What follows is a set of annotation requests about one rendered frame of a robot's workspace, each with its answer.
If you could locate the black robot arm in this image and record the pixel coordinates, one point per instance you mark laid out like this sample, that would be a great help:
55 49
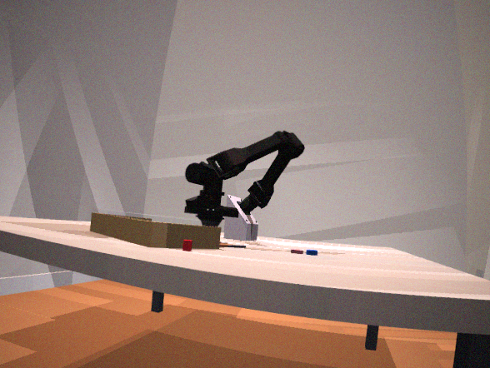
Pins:
234 160

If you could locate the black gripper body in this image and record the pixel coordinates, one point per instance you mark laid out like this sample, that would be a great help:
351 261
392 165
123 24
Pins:
219 211

